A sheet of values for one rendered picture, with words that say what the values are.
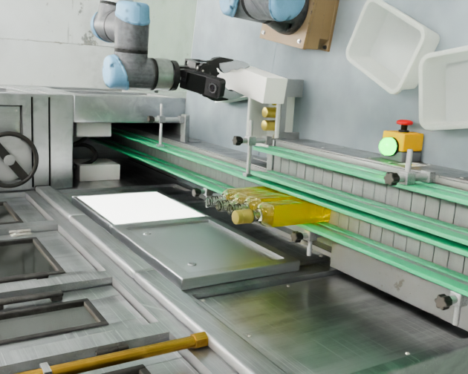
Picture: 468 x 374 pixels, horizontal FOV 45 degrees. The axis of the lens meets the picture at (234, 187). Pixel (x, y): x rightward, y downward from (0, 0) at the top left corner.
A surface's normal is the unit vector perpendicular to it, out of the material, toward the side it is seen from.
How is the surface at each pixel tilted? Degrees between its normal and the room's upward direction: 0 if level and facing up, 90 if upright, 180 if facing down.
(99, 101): 90
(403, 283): 0
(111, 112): 90
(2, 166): 90
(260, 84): 0
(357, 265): 0
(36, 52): 90
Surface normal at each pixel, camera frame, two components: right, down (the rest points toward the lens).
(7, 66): 0.52, 0.20
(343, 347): 0.06, -0.98
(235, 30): -0.85, 0.06
